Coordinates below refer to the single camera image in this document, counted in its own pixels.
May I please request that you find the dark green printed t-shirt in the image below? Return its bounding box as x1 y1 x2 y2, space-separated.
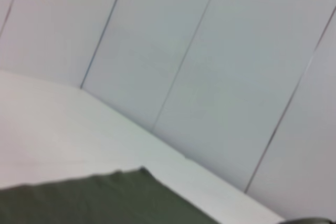
0 165 222 224

